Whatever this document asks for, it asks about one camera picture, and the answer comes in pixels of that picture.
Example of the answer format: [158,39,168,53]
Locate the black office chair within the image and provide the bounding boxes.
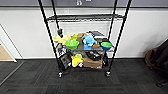
[143,39,168,89]

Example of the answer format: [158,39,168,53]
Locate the long grey wall band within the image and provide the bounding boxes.
[0,0,168,9]

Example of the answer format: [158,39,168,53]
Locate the yellow plush toy red tag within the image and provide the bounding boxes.
[70,54,84,69]

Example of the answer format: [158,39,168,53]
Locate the black flat bag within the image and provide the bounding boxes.
[89,30,108,40]

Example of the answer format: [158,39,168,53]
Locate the pale yellow plush toy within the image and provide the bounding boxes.
[52,34,72,46]

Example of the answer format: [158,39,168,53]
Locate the green bowl with blue rim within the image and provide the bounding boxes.
[100,41,114,52]

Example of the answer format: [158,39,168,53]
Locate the black wire shelf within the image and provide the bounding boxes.
[37,0,133,78]

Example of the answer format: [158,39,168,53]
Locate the tan paper bag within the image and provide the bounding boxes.
[76,32,88,44]

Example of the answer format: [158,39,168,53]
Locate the plain green bowl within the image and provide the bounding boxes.
[64,39,80,51]

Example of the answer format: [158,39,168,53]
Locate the blue plush toy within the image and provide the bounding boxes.
[82,34,98,51]

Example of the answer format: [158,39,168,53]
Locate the small square wall socket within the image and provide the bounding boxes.
[76,0,83,7]

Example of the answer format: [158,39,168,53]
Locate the large brown cardboard box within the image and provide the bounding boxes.
[82,55,104,70]

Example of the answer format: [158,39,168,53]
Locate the small black pouch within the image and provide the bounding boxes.
[85,50,103,62]

